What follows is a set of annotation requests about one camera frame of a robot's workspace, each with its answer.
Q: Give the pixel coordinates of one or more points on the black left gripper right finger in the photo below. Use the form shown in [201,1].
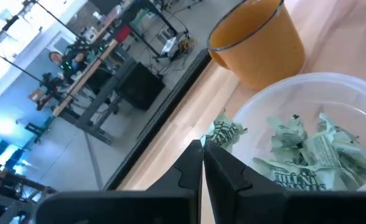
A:
[239,199]

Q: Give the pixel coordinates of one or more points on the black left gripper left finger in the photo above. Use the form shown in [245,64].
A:
[170,202]

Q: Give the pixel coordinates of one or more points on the black background robot arm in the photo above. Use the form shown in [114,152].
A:
[50,88]

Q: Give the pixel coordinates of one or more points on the black computer tower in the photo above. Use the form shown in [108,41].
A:
[141,87]

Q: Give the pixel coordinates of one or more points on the clear plastic cup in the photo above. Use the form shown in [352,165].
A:
[295,93]

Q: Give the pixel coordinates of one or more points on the yellow enamel mug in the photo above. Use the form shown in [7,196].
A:
[264,53]

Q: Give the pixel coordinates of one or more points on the wooden background desk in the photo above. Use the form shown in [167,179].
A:
[83,77]

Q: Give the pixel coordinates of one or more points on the person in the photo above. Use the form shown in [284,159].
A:
[63,63]

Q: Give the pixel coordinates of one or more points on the black desk frame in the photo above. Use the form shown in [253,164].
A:
[158,34]

